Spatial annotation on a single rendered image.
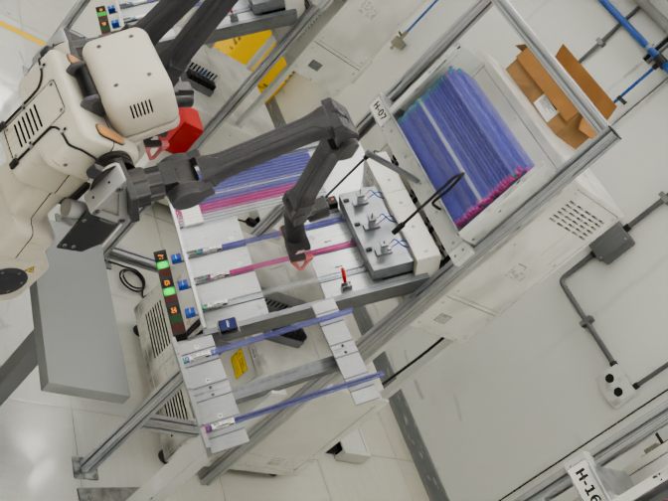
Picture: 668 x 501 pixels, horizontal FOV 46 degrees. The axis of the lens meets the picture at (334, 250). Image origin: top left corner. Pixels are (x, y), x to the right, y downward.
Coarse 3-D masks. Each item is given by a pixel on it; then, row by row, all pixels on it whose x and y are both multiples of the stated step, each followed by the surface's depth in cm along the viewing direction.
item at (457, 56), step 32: (448, 64) 265; (480, 64) 269; (544, 64) 240; (384, 96) 279; (416, 96) 271; (576, 96) 230; (416, 160) 257; (512, 192) 226; (480, 224) 232; (128, 256) 301; (160, 416) 257
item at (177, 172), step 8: (184, 160) 173; (160, 168) 170; (168, 168) 170; (176, 168) 172; (184, 168) 172; (192, 168) 174; (168, 176) 170; (176, 176) 170; (184, 176) 171; (192, 176) 172; (168, 184) 169; (176, 184) 170
